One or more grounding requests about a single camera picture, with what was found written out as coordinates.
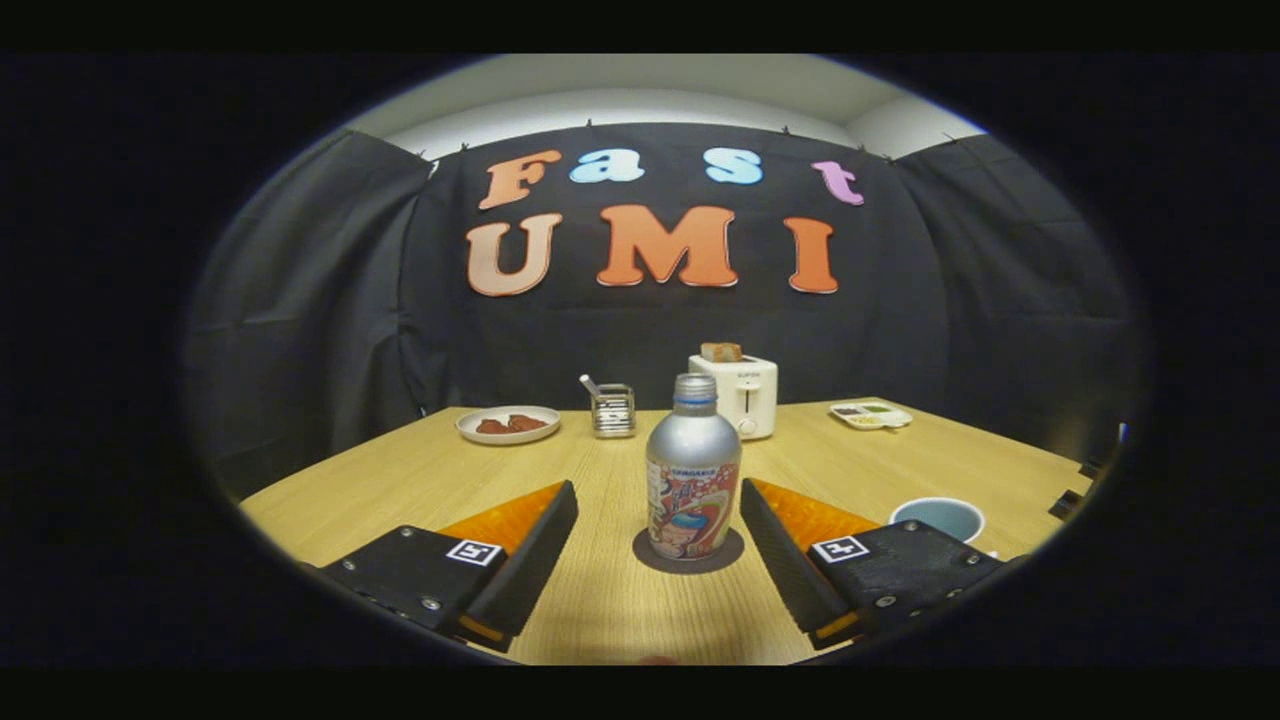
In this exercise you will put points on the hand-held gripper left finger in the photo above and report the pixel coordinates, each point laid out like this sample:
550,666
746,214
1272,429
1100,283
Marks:
530,570

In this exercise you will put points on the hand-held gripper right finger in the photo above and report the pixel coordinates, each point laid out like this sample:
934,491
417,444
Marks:
790,572

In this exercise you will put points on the dark brown round coaster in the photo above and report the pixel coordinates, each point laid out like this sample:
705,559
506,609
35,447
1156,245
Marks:
645,558

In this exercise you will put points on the silver juice bottle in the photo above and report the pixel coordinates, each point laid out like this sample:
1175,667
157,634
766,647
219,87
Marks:
693,460

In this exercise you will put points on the white cup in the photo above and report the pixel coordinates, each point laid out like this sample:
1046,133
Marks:
940,518

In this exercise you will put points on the white round plate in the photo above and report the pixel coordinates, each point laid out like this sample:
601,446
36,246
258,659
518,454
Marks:
508,438

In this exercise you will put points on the red-brown food piece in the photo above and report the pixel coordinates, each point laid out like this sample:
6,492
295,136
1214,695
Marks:
492,426
528,422

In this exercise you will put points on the wooden table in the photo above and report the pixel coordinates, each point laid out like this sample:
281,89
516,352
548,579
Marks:
400,490

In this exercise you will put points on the metal mesh holder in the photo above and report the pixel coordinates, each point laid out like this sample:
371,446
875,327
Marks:
613,415

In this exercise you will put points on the white divided tray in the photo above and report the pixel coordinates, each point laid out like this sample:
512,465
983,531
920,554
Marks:
870,415

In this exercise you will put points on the white toaster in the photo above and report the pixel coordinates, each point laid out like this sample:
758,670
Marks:
750,400

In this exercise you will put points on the small metal utensil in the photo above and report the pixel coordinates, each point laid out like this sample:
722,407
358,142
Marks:
589,385

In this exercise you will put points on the brown toast slice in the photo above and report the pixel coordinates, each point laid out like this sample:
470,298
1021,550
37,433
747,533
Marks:
721,351

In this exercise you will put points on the black backdrop cloth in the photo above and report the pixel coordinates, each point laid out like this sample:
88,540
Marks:
650,340

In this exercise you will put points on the black table clamp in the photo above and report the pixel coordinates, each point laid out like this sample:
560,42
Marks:
1090,469
1065,504

